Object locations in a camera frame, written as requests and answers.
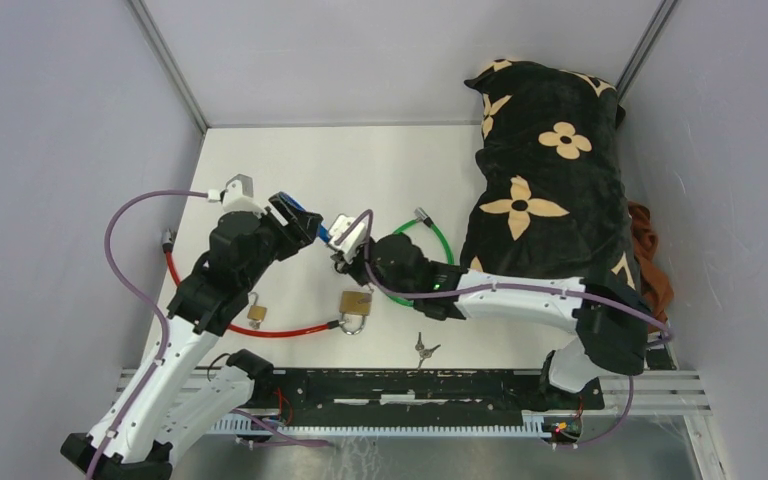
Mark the red cable lock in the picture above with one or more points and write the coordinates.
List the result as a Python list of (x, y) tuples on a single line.
[(167, 246)]

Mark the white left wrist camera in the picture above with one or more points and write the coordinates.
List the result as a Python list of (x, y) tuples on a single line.
[(237, 196)]

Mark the green cable lock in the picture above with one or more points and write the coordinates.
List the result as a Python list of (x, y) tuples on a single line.
[(437, 232)]

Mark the black floral pillow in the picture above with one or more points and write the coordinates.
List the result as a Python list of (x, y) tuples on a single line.
[(554, 204)]

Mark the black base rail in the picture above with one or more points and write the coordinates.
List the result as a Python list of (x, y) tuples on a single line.
[(372, 401)]

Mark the silver keys of brass padlock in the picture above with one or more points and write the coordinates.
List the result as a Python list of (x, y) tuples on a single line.
[(424, 353)]

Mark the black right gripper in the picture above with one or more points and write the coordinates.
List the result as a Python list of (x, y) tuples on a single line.
[(351, 267)]

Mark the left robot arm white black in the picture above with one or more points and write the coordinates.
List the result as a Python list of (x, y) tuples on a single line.
[(144, 435)]

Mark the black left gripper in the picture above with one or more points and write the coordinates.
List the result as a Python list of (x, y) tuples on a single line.
[(300, 229)]

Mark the brown cloth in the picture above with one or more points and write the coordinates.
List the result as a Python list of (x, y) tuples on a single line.
[(656, 285)]

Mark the small brass padlock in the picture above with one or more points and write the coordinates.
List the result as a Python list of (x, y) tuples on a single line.
[(256, 313)]

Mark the blue cable lock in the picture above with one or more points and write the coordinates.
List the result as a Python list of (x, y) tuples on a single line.
[(311, 224)]

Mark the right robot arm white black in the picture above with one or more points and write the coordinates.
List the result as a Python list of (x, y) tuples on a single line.
[(605, 317)]

